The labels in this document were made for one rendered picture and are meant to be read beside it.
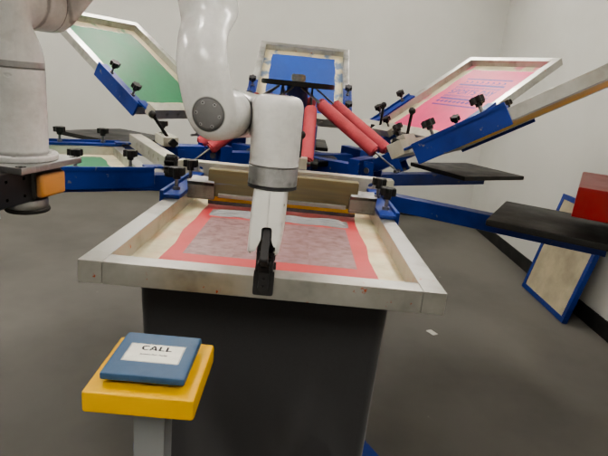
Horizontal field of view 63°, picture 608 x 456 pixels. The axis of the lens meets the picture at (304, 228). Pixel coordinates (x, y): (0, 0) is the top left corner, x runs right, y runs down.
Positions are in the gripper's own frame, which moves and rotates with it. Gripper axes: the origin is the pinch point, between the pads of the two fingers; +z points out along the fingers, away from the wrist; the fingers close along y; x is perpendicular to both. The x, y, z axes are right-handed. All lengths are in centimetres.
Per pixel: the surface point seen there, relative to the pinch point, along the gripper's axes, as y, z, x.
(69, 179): -71, 1, -64
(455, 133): -78, -23, 50
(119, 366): 22.5, 4.4, -15.1
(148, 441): 20.6, 16.0, -12.0
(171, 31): -469, -83, -140
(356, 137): -118, -16, 25
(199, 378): 20.8, 6.1, -5.9
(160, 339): 15.4, 4.2, -12.3
